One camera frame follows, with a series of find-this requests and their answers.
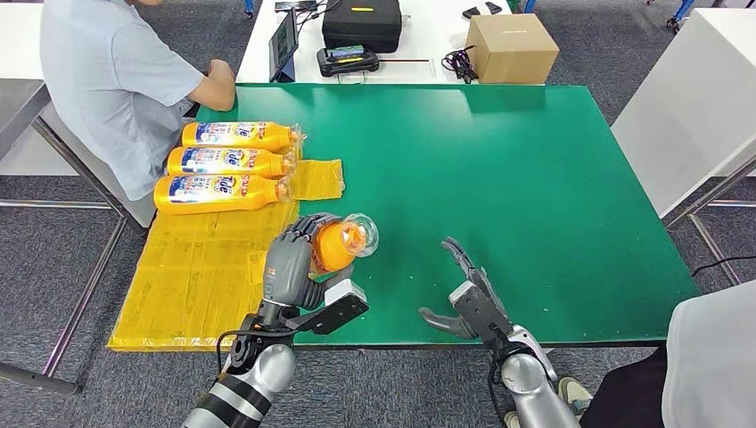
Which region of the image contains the white table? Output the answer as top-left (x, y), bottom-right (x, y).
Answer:
top-left (610, 8), bottom-right (756, 286)
top-left (235, 0), bottom-right (514, 86)
top-left (0, 3), bottom-right (158, 230)

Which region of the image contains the cardboard box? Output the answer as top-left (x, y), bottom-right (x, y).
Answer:
top-left (464, 13), bottom-right (561, 86)

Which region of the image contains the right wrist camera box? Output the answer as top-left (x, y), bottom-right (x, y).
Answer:
top-left (448, 280), bottom-right (516, 345)

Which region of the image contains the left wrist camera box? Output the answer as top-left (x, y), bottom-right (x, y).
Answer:
top-left (283, 278), bottom-right (371, 337)

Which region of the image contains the black cable bundle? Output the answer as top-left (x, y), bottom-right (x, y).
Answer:
top-left (440, 45), bottom-right (481, 86)

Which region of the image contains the large yellow wrapped board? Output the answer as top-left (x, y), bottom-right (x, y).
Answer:
top-left (108, 201), bottom-right (301, 354)

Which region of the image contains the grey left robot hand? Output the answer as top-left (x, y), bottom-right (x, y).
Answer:
top-left (261, 212), bottom-right (356, 312)

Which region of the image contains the person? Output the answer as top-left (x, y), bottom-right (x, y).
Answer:
top-left (503, 280), bottom-right (756, 428)
top-left (39, 0), bottom-right (237, 202)

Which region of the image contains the black handheld controller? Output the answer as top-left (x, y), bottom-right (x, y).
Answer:
top-left (316, 45), bottom-right (381, 78)

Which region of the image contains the orange detergent bottle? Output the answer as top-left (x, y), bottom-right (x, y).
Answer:
top-left (153, 173), bottom-right (292, 216)
top-left (181, 120), bottom-right (307, 154)
top-left (166, 145), bottom-right (298, 180)
top-left (308, 212), bottom-right (381, 277)

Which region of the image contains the black hard carrying case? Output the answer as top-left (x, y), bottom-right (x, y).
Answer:
top-left (321, 0), bottom-right (404, 55)

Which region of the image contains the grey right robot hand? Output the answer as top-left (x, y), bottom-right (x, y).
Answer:
top-left (418, 237), bottom-right (514, 342)

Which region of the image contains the small yellow wrapped sheet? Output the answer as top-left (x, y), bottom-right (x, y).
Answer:
top-left (292, 158), bottom-right (346, 202)

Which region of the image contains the black tablet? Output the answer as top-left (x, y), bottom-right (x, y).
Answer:
top-left (268, 8), bottom-right (300, 84)

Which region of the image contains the steel frame table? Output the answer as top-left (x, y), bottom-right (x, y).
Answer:
top-left (0, 78), bottom-right (128, 396)

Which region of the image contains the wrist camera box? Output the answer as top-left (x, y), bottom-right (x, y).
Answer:
top-left (448, 280), bottom-right (516, 345)
top-left (283, 278), bottom-right (371, 337)

